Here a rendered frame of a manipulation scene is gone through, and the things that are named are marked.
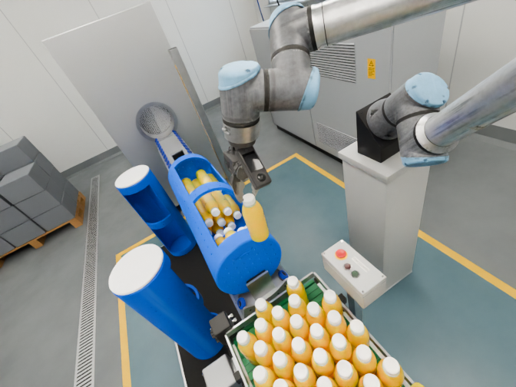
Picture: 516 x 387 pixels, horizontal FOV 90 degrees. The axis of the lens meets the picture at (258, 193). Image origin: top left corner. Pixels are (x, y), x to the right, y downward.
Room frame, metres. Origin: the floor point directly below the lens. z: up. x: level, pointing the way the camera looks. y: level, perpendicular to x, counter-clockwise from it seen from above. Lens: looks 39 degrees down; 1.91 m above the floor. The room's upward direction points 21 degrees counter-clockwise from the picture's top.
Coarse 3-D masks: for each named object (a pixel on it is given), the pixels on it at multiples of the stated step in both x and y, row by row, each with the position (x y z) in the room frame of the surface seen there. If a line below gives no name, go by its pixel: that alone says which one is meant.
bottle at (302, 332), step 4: (304, 320) 0.38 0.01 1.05; (304, 324) 0.37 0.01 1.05; (308, 324) 0.37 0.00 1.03; (292, 328) 0.37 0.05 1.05; (300, 328) 0.36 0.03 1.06; (304, 328) 0.36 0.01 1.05; (308, 328) 0.36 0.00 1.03; (292, 332) 0.36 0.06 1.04; (296, 332) 0.35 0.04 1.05; (300, 332) 0.35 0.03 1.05; (304, 332) 0.35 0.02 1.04; (308, 332) 0.35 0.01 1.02; (296, 336) 0.35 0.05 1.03; (300, 336) 0.34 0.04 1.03; (304, 336) 0.34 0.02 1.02; (308, 340) 0.34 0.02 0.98
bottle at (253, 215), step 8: (248, 208) 0.59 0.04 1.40; (256, 208) 0.58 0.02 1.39; (248, 216) 0.58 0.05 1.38; (256, 216) 0.58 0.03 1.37; (264, 216) 0.60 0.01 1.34; (248, 224) 0.59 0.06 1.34; (256, 224) 0.58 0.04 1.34; (264, 224) 0.59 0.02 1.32; (256, 232) 0.58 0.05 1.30; (264, 232) 0.58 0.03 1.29; (256, 240) 0.58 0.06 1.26
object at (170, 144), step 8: (168, 136) 2.65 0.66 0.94; (168, 144) 2.46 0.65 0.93; (176, 144) 2.39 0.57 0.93; (168, 152) 2.29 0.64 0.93; (184, 152) 2.16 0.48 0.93; (192, 152) 2.24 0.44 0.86; (280, 280) 0.62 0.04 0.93; (280, 288) 0.58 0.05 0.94; (232, 296) 0.67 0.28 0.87; (240, 296) 0.62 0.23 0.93; (248, 296) 0.60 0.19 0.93; (264, 296) 0.58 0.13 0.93; (272, 296) 0.57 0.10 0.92; (248, 304) 0.57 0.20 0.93; (240, 312) 0.58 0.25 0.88; (248, 312) 0.54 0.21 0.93
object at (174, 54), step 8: (176, 48) 2.10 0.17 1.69; (176, 56) 2.09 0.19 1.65; (176, 64) 2.09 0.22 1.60; (184, 64) 2.10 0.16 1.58; (184, 72) 2.09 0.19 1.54; (184, 80) 2.09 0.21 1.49; (192, 88) 2.10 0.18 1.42; (192, 96) 2.09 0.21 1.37; (200, 104) 2.10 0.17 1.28; (200, 112) 2.09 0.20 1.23; (200, 120) 2.10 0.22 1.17; (208, 120) 2.10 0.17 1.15; (208, 128) 2.09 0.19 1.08; (208, 136) 2.09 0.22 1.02; (216, 144) 2.09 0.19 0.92; (216, 152) 2.09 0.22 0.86; (224, 168) 2.09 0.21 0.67
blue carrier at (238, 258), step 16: (176, 160) 1.43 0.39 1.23; (192, 160) 1.46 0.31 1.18; (208, 160) 1.47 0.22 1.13; (176, 176) 1.29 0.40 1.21; (192, 176) 1.45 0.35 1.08; (176, 192) 1.20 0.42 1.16; (192, 192) 1.05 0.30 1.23; (208, 192) 1.01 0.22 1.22; (224, 192) 1.24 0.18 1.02; (192, 208) 0.95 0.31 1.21; (240, 208) 1.03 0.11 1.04; (192, 224) 0.89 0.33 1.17; (240, 224) 0.97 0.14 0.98; (208, 240) 0.72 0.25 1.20; (224, 240) 0.67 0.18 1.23; (240, 240) 0.63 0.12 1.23; (272, 240) 0.65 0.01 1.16; (208, 256) 0.67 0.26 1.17; (224, 256) 0.60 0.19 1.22; (240, 256) 0.61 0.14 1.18; (256, 256) 0.63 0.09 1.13; (272, 256) 0.64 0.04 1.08; (224, 272) 0.59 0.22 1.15; (240, 272) 0.60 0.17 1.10; (256, 272) 0.62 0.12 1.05; (272, 272) 0.63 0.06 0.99; (224, 288) 0.58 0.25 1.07; (240, 288) 0.60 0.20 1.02
